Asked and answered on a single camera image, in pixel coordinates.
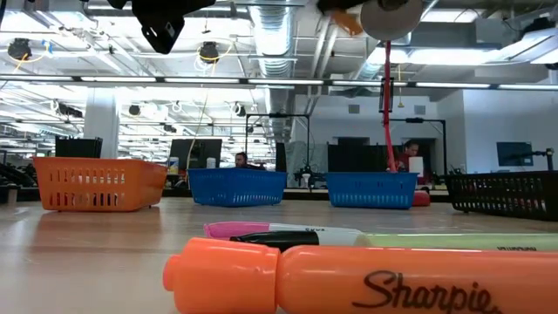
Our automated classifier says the orange plastic basket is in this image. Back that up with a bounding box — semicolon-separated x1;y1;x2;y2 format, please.
32;156;169;214

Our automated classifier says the pink-capped thin white marker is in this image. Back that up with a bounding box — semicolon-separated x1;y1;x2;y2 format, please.
203;221;363;240

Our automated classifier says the black-capped thin white marker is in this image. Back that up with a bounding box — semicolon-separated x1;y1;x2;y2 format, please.
229;229;371;253

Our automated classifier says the black plastic basket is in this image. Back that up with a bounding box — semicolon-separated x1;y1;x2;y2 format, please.
443;170;558;222

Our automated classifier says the light green highlighter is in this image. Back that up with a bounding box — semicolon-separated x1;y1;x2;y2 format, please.
365;233;558;253

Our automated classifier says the orange highlighter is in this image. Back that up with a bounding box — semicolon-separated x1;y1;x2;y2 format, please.
163;237;558;314

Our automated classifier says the long ceiling light strip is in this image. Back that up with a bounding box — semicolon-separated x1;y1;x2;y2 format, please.
0;76;558;90

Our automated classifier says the white column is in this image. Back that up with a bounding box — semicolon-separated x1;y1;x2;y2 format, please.
83;89;120;159

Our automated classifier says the black monitor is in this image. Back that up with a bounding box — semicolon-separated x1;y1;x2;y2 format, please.
327;143;393;174
168;138;223;171

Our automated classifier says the red desk lamp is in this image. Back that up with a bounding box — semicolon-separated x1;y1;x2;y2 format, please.
359;0;432;208

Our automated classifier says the black panel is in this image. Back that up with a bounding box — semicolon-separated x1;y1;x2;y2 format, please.
55;136;104;159

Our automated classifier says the person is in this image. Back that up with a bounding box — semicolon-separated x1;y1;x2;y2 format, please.
233;151;268;171
386;139;422;174

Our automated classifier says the blue plastic basket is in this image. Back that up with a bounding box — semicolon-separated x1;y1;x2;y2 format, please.
324;171;419;209
187;167;288;208

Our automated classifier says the silver air duct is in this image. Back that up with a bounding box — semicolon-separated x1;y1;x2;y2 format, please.
248;0;306;145

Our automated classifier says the black rig frame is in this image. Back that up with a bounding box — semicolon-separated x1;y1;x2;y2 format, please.
244;113;311;175
389;117;448;175

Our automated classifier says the dark wall screen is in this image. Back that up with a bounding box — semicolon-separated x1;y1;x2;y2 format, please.
496;141;534;167

